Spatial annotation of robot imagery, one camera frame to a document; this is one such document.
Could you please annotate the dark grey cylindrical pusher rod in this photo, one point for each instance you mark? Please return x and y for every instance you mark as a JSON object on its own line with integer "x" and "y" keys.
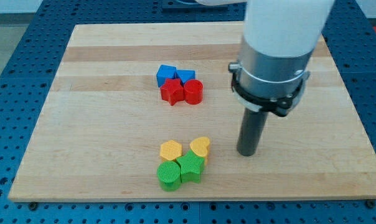
{"x": 251, "y": 131}

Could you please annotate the silver wrist flange black clamp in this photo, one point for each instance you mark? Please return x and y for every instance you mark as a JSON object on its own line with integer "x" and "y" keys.
{"x": 263, "y": 83}

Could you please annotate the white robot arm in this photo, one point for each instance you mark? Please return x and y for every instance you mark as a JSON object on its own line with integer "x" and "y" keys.
{"x": 285, "y": 28}

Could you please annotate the yellow heart block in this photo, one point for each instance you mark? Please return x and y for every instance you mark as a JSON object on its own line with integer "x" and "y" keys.
{"x": 201, "y": 147}

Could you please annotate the red cylinder block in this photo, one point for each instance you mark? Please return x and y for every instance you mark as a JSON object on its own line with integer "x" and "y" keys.
{"x": 193, "y": 91}

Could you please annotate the green star block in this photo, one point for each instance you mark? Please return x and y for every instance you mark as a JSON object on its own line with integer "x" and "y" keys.
{"x": 191, "y": 166}

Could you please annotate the blue triangle block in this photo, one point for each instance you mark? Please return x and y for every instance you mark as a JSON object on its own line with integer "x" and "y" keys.
{"x": 185, "y": 75}

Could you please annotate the red star block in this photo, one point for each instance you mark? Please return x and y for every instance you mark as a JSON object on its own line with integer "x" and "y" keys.
{"x": 172, "y": 91}

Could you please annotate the yellow hexagon block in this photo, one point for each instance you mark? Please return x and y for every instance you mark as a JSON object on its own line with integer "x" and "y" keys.
{"x": 170, "y": 150}

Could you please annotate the green cylinder block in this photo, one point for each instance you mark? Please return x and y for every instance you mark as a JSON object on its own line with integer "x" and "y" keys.
{"x": 169, "y": 176}

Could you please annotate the blue cube block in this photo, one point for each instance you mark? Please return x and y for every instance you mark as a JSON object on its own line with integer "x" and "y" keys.
{"x": 164, "y": 72}

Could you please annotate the wooden board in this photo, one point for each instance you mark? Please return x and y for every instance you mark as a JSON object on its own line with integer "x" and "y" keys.
{"x": 98, "y": 135}

